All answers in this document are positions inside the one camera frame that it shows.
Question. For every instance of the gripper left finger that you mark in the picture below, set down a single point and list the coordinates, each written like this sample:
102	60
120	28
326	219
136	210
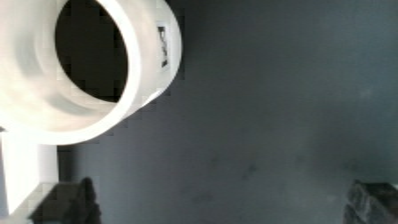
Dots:
69	206

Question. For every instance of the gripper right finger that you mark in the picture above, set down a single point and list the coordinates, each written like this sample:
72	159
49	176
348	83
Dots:
372	206

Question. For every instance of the white lamp shade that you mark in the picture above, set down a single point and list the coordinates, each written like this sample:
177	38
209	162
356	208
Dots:
49	111

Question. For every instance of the white U-shaped fence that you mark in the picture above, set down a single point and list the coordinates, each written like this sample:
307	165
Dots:
29	176

